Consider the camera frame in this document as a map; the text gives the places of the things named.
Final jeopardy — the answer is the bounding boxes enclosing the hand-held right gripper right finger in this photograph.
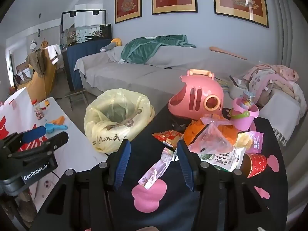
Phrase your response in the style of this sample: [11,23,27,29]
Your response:
[177,140,280,231]

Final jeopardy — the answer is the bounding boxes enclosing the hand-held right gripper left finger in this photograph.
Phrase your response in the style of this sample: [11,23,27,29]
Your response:
[29,140,131,231]

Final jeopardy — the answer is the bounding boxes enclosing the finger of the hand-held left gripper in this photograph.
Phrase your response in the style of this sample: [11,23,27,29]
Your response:
[0,126,47,150]
[7,131,69,160]

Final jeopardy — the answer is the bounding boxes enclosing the pink white wrapper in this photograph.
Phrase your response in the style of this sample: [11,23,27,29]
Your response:
[138,147,178,189]

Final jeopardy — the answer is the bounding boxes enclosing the red snack packet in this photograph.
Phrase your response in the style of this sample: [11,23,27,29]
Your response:
[153,130,184,150]

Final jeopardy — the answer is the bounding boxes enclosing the orange plastic bag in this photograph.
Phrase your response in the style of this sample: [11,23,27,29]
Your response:
[184,114,239,147]

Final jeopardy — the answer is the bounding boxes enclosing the clear plastic bag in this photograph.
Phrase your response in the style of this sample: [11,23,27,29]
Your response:
[188,115,235,154]

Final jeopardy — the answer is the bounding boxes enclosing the white green snack packet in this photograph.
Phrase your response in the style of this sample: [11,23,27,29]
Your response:
[200,147,246,172]

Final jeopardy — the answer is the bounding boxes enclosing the bin with yellow bag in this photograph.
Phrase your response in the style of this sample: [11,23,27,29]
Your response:
[84,89,156,154]

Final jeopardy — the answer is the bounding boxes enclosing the red paper cup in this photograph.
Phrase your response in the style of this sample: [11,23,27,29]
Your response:
[242,153,267,178]

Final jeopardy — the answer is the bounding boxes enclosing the purple pink packet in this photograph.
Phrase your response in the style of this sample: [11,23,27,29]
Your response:
[250,131,263,153]

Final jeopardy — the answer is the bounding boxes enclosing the blue toy scoop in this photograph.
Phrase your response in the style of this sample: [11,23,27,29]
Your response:
[44,123,68,133]

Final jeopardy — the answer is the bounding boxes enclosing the orange toy shovel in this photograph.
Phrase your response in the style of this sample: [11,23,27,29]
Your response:
[49,116,66,125]

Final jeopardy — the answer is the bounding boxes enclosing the candy jar with red lid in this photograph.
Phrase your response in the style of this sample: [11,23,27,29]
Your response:
[32,100,45,121]

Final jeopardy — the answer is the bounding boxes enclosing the white red printed paper bag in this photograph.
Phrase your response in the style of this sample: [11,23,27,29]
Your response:
[0,87,49,152]

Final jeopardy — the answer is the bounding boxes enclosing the black tablecloth with pink spots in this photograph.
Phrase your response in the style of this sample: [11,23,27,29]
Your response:
[103,105,289,231]

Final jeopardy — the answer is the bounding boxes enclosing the small wooden stool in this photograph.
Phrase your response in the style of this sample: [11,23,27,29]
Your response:
[64,89,88,111]

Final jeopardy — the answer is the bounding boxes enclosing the orange armchair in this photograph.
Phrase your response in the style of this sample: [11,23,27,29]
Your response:
[14,46,59,101]

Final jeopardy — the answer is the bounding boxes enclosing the pink toy carrier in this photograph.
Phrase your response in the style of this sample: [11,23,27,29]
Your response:
[168,69,224,121]

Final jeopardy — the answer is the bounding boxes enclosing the brown clothes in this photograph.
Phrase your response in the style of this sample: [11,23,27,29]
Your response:
[26,50,47,76]

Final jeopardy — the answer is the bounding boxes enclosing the pink toy bucket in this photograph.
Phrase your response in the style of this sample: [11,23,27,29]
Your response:
[229,98,259,131]

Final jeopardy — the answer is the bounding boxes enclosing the white towel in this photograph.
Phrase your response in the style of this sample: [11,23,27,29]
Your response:
[46,44,62,65]

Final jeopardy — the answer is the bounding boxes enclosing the blue cabinet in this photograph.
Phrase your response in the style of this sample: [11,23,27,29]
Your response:
[63,38,113,92]

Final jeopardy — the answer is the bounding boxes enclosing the grey bowl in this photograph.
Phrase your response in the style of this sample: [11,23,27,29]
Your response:
[227,76,248,99]

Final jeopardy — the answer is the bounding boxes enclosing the grey sofa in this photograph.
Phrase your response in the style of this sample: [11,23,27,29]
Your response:
[74,44,251,109]

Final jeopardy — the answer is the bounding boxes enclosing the small clear plastic container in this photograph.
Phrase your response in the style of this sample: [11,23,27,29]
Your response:
[242,90,256,106]

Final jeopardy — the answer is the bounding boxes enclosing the grey yellow plush toy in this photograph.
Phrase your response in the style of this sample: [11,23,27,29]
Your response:
[100,38,122,53]

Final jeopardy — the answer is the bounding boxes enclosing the white fringed throw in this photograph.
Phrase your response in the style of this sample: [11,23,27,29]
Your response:
[259,90,301,147]

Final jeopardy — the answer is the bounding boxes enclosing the glass fish tank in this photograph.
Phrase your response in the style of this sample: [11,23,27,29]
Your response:
[60,10,113,49]

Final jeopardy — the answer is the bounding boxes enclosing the pink blanket pile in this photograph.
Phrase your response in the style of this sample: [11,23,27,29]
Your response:
[243,64,300,104]

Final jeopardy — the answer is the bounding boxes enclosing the green blanket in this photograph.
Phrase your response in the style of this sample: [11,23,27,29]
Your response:
[120,35,196,64]

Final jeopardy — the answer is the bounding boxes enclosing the wooden bat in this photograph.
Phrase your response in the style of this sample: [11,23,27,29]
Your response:
[209,46,247,60]

